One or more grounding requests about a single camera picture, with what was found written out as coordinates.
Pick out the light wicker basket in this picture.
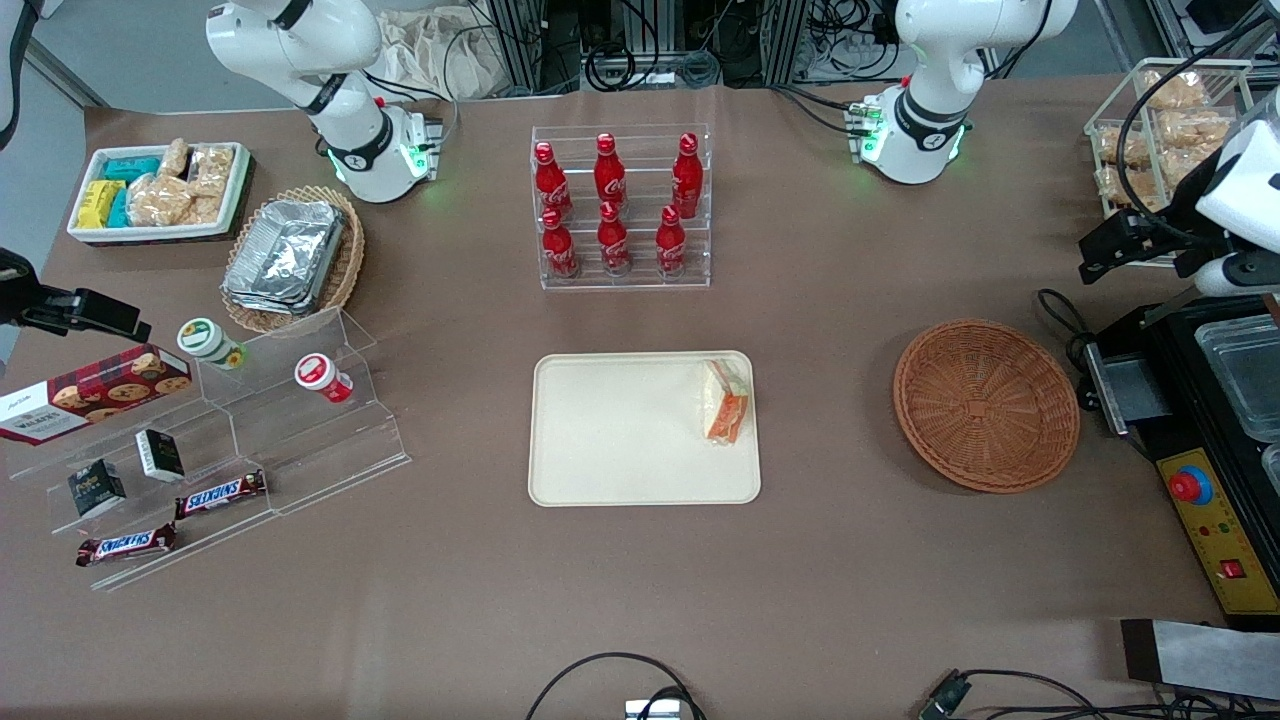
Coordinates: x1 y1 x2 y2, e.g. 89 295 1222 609
220 185 366 335

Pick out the white snack bin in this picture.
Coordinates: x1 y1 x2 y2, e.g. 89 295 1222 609
67 142 253 247

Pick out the red cola bottle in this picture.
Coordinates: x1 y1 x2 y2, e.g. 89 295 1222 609
597 201 631 276
671 133 704 219
655 205 689 278
594 133 627 211
541 207 580 279
533 141 573 223

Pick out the black coiled cable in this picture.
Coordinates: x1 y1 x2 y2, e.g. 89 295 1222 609
583 44 663 93

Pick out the clear plastic container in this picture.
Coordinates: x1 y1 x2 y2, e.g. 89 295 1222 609
1194 314 1280 443

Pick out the brown wicker basket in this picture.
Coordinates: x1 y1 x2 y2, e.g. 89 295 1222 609
893 318 1082 495

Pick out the aluminium foil container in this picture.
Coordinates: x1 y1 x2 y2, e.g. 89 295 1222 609
222 199 347 317

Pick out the clear acrylic bottle rack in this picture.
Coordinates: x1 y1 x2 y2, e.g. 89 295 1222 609
530 123 713 293

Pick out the grey metal plate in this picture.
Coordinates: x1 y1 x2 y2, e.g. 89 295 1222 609
1120 618 1280 701

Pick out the black box gold print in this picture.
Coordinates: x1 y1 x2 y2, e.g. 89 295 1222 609
67 458 128 519

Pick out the black cable with connector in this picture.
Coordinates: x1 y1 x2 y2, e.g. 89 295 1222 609
918 668 1280 720

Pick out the red emergency stop button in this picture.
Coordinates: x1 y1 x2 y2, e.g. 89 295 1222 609
1169 464 1214 507

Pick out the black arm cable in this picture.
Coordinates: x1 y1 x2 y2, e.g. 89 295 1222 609
1117 8 1263 251

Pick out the triangle sandwich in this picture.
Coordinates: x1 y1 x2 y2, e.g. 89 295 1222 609
700 358 752 447

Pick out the yellow snack pack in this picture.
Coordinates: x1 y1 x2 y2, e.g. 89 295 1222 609
78 180 123 229

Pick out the snickers chocolate bar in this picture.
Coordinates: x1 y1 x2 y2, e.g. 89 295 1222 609
76 523 179 568
175 470 268 520

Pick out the cream plastic tray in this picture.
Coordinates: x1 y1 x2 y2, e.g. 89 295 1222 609
528 350 763 508

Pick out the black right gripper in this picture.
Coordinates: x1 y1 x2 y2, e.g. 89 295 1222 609
0 248 152 343

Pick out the red tartan cookie box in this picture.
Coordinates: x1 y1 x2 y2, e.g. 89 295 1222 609
0 343 193 447

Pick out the black looped cable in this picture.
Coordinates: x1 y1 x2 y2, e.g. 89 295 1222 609
524 652 707 720

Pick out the black machine power cable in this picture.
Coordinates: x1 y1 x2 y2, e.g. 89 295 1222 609
1034 287 1099 383

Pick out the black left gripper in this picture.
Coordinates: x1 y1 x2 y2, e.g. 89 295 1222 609
1079 194 1227 284

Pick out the aluminium profile post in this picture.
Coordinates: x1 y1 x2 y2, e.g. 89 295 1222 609
490 0 547 93
764 0 807 83

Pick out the red lid cup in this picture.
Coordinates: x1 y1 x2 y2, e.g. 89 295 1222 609
294 353 354 405

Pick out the clear acrylic stepped shelf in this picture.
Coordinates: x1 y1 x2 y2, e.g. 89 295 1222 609
5 308 413 593

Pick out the black sealing machine yellow panel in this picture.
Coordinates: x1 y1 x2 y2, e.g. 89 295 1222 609
1085 290 1280 628

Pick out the black box white label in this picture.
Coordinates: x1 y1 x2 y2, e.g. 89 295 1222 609
135 428 187 484

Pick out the beige cloth bag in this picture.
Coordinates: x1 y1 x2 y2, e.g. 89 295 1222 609
375 8 501 101

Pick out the green lid cup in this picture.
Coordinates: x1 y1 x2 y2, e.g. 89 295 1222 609
177 317 248 372

